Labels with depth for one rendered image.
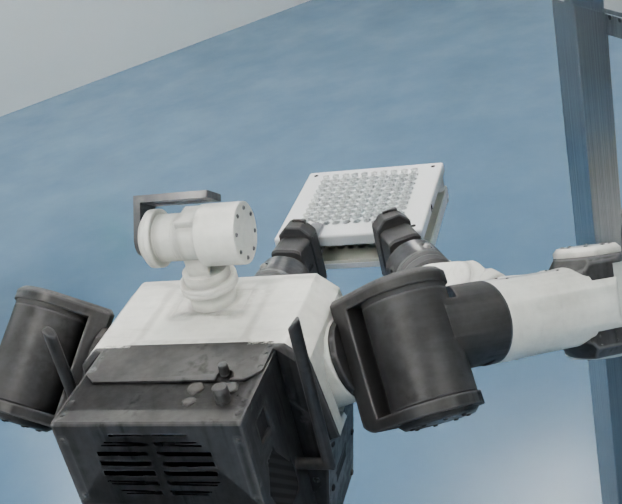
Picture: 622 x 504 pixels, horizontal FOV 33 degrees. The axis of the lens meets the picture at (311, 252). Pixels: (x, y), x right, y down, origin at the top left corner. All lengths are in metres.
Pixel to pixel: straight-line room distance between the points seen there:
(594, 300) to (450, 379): 0.22
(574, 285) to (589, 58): 0.65
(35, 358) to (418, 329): 0.43
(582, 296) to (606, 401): 0.92
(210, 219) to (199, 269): 0.06
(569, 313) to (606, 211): 0.72
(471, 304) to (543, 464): 1.68
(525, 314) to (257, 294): 0.28
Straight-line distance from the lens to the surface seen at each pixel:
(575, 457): 2.74
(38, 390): 1.20
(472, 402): 1.03
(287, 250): 1.57
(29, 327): 1.20
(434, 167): 1.81
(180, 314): 1.13
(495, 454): 2.77
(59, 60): 6.47
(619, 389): 2.05
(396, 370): 1.03
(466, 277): 1.37
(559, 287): 1.14
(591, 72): 1.74
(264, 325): 1.06
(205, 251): 1.06
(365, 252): 1.68
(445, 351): 1.03
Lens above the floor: 1.80
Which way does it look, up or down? 28 degrees down
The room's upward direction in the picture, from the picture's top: 14 degrees counter-clockwise
